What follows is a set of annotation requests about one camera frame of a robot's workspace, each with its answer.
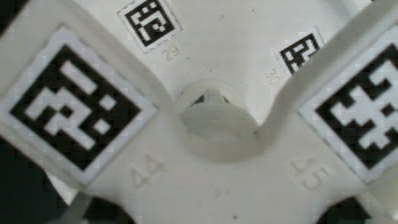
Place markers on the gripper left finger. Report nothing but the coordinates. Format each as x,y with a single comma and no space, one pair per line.
92,211

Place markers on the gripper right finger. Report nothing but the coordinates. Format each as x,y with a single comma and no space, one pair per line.
346,213

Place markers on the white cylindrical table leg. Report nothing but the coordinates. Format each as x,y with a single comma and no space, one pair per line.
219,123

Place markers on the white cross-shaped table base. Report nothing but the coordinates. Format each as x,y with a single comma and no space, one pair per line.
327,135

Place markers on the white round table top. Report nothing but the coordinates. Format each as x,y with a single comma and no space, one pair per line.
174,41

